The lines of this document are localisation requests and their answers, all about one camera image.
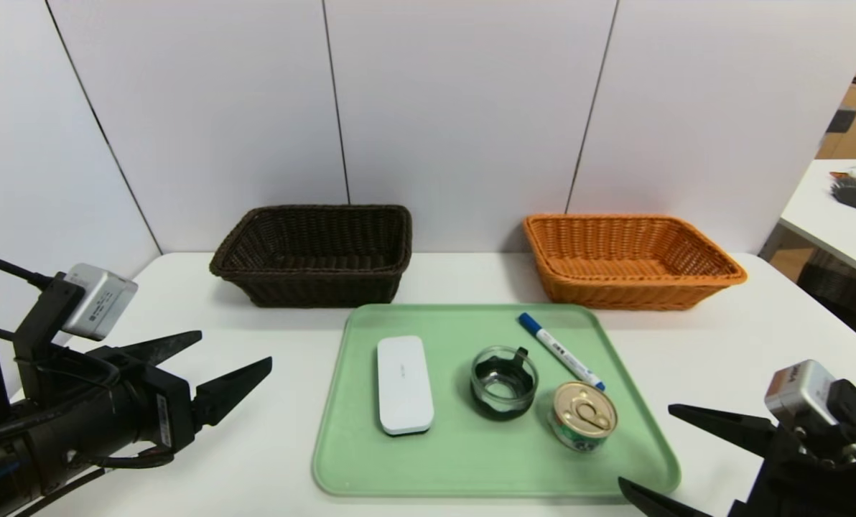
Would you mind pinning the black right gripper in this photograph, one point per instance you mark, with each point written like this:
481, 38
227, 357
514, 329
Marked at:
783, 458

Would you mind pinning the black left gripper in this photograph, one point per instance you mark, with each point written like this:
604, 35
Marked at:
171, 413

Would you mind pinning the tin can with gold lid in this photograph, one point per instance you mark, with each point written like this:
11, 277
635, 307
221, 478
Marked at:
584, 412

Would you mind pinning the blue and white marker pen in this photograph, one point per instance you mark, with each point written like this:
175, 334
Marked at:
561, 352

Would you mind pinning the small glass cup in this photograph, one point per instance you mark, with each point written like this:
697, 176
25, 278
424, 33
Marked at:
503, 403

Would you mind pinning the white rectangular eraser case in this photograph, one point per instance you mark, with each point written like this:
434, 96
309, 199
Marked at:
403, 380

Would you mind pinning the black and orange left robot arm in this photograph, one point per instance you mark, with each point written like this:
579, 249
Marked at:
54, 439

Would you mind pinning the dark brown wicker basket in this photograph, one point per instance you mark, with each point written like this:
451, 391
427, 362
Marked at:
313, 289

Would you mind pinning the orange wicker basket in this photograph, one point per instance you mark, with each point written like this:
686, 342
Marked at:
615, 292

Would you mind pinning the dark wicker chair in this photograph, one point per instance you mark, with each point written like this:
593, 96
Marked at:
848, 298

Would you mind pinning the light green plastic tray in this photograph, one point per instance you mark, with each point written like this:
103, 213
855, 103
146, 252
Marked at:
471, 454

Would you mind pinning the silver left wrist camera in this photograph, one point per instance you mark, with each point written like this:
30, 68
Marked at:
99, 301

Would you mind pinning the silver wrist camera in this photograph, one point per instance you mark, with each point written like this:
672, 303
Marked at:
798, 391
99, 301

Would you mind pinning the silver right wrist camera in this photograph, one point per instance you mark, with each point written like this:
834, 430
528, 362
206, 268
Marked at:
798, 391

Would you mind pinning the black left camera bracket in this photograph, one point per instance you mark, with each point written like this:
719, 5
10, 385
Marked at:
40, 323

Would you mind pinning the dark grey wall box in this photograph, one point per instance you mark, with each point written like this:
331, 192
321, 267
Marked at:
839, 120

